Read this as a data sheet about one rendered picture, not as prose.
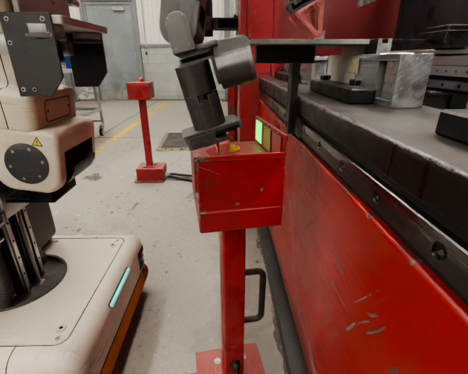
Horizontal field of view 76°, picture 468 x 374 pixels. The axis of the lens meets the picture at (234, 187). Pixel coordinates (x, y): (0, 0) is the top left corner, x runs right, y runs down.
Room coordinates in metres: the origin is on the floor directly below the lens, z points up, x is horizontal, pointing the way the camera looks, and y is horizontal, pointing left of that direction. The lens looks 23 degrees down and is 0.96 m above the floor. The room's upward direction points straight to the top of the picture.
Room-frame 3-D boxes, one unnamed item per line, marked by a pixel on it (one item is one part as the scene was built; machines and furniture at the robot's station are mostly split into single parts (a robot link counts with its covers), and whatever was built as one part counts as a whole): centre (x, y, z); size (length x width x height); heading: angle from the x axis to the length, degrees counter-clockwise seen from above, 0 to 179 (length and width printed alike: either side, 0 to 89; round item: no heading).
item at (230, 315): (0.59, 0.00, 0.39); 0.05 x 0.05 x 0.54; 11
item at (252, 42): (0.82, -0.16, 1.00); 0.26 x 0.18 x 0.01; 92
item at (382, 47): (0.80, -0.31, 0.99); 0.20 x 0.03 x 0.03; 2
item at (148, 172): (2.43, 0.72, 0.41); 0.25 x 0.20 x 0.83; 92
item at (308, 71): (1.37, -0.29, 0.92); 0.50 x 0.06 x 0.10; 2
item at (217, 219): (0.59, 0.00, 0.75); 0.20 x 0.16 x 0.18; 11
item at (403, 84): (0.77, -0.31, 0.92); 0.39 x 0.06 x 0.10; 2
